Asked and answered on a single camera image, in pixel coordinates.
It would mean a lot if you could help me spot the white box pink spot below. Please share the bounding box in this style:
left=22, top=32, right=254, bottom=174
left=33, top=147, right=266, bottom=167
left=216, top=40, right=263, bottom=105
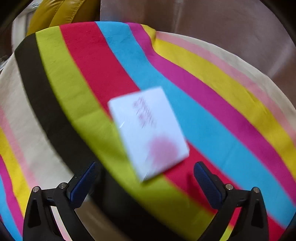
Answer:
left=108, top=87, right=190, bottom=181

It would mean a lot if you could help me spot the colourful striped blanket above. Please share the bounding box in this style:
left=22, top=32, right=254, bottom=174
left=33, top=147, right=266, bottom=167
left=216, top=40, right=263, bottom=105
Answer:
left=1, top=22, right=295, bottom=240

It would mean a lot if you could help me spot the pink curtain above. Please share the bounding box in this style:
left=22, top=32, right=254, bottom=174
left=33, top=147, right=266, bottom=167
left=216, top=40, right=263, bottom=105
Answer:
left=100, top=0, right=295, bottom=102

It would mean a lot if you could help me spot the yellow leather armchair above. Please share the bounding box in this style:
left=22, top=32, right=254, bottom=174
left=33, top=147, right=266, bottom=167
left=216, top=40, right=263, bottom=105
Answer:
left=27, top=0, right=100, bottom=35

